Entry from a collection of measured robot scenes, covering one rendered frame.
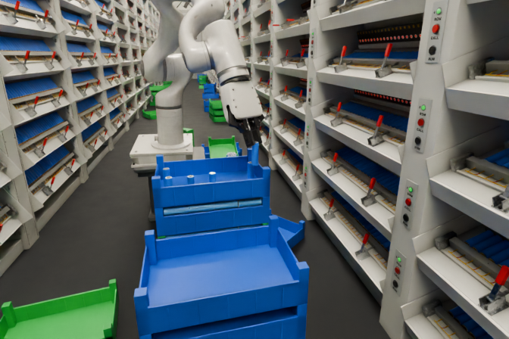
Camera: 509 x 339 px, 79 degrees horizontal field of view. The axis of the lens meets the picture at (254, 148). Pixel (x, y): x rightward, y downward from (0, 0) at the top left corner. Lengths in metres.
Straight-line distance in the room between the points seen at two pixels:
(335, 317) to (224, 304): 0.56
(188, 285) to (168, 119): 0.94
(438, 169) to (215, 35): 0.62
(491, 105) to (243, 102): 0.51
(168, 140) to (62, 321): 0.79
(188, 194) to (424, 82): 0.61
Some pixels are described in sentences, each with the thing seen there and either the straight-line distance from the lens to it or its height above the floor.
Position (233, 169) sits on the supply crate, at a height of 0.41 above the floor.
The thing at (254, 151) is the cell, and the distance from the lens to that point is 0.82.
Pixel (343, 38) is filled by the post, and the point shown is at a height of 0.83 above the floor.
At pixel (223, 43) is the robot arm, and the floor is 0.80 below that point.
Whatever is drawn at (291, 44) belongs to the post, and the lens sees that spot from 2.06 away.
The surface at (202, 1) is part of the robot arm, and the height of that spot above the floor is 0.90.
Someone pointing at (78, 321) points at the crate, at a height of 0.00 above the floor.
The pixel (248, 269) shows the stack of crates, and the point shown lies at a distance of 0.72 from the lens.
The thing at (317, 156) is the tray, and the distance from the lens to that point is 1.44.
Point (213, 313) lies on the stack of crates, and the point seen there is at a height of 0.34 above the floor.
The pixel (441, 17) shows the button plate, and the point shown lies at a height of 0.84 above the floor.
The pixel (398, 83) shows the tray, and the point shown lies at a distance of 0.88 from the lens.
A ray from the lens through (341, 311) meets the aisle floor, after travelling 1.13.
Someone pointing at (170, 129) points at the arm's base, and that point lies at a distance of 1.49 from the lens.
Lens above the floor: 0.77
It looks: 17 degrees down
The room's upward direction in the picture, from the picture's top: straight up
